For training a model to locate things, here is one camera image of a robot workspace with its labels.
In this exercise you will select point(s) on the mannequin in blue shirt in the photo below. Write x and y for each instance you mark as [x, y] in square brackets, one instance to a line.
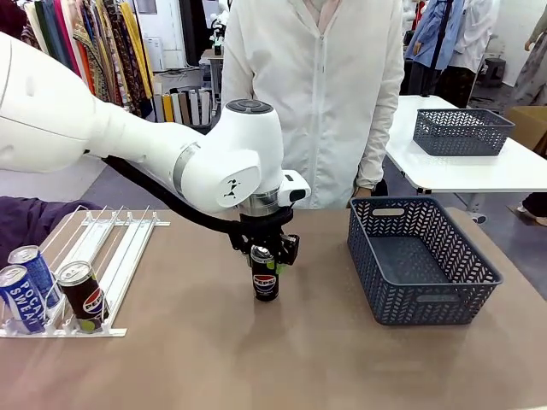
[429, 38]

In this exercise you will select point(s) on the blue Pocari Sweat can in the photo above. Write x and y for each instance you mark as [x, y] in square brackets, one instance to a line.
[40, 271]
[19, 303]

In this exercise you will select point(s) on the person in white jacket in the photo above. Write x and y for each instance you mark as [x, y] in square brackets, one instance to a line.
[320, 85]

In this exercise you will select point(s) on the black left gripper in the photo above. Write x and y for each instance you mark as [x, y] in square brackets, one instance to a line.
[260, 228]

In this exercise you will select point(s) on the large grey plastic basket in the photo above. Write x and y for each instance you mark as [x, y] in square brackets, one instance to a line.
[410, 265]

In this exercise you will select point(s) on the white side table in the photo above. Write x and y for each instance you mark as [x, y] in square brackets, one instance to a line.
[470, 171]

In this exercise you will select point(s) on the black Pepsi can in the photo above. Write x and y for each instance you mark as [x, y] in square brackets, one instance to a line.
[265, 279]
[85, 299]

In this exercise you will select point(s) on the white air purifier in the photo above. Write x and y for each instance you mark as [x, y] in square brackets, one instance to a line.
[154, 53]

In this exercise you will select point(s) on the person's left forearm white sleeve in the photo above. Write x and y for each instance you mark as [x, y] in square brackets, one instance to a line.
[378, 149]

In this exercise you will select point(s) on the cardboard box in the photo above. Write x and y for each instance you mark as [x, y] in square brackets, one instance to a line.
[530, 126]

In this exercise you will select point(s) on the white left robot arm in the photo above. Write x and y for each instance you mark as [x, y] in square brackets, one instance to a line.
[128, 136]

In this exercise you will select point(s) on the rack of colourful garments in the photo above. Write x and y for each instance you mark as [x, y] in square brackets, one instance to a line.
[107, 51]

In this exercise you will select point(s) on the person's left hand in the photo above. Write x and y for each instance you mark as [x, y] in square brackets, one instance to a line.
[367, 192]

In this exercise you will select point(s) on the small grey plastic basket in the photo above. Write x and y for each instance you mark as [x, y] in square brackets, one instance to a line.
[461, 132]

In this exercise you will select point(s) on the mannequin in grey patterned dress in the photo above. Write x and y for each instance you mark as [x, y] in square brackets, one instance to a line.
[534, 64]

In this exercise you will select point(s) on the dark plastic stool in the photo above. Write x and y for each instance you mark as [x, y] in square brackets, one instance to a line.
[495, 72]

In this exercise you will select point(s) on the black bin of fabric rolls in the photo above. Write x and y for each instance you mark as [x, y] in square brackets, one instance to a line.
[184, 107]

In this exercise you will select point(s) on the mannequin in white shirt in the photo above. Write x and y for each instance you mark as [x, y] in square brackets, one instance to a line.
[470, 38]

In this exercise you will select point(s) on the dark purple cloth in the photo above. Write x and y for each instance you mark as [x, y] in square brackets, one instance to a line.
[30, 218]

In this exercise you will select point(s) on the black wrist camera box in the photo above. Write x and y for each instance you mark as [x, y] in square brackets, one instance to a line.
[291, 250]

